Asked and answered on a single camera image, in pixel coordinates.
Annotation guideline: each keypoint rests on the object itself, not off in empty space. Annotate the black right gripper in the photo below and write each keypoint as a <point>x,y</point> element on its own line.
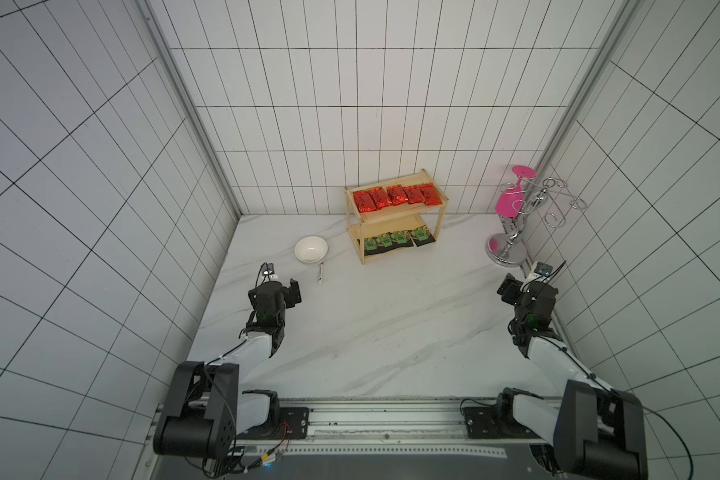
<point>510,291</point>

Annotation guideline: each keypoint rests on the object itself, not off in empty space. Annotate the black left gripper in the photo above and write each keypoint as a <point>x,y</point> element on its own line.
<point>291,294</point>

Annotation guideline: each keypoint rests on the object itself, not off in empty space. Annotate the red tea bag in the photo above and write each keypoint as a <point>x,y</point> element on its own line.
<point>380,198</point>
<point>430,194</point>
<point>396,195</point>
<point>364,202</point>
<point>414,194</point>

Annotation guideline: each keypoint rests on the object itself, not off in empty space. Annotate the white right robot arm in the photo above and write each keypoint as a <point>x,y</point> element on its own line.
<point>596,431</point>

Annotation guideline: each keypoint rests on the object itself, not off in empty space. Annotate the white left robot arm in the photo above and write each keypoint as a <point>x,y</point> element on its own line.
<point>206,407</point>

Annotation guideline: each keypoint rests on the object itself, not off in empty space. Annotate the wooden two-tier shelf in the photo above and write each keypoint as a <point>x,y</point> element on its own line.
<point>363,225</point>

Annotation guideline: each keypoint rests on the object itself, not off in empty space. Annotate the white ceramic bowl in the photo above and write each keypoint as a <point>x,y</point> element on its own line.
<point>311,249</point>

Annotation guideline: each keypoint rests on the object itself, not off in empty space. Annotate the pink spatula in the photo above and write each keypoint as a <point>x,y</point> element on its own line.
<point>510,201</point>

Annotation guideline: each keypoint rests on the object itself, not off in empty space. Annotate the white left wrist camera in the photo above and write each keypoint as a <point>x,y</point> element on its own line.
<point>267,272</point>

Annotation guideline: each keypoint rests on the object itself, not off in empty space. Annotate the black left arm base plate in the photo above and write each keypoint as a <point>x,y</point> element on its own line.
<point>290,423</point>

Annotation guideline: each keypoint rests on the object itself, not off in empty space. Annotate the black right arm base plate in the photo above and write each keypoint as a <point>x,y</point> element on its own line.
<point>486,423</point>

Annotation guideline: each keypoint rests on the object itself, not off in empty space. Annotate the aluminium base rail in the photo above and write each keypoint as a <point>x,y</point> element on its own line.
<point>373,427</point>

